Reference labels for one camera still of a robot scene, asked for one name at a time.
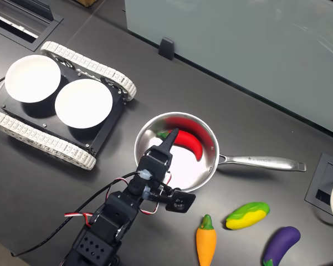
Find red toy chilli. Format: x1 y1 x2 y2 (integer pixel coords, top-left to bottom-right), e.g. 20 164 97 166
157 129 203 162

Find red white black servo wire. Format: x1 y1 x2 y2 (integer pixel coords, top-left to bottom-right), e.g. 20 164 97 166
140 199 160 216
64 211 94 223

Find purple toy aubergine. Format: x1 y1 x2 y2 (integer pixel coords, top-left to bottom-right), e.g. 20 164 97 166
263 226 302 266

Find black partition clip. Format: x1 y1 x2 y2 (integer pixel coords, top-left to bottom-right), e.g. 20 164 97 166
158 37 175 60

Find steel pan with long handle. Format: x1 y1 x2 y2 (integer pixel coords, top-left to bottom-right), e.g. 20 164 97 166
134 111 308 194

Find frosted glass partition panel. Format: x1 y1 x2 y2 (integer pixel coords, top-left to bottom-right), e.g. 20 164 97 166
124 0 333 138

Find orange toy carrot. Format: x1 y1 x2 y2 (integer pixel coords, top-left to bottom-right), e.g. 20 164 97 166
196 214 218 266

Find black gripper camera mount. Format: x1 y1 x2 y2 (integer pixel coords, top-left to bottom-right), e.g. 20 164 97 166
165 188 197 214

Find long black camera cable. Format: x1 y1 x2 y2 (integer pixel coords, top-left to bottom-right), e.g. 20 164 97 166
11 171 141 257

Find black table cable hatch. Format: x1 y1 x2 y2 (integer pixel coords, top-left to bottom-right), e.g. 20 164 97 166
0 0 64 52
304 153 333 216

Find white bowl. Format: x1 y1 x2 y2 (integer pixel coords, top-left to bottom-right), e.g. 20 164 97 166
54 79 114 129
4 54 62 104

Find tracked vehicle with white tracks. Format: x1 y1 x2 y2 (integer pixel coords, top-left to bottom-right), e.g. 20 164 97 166
0 40 137 171

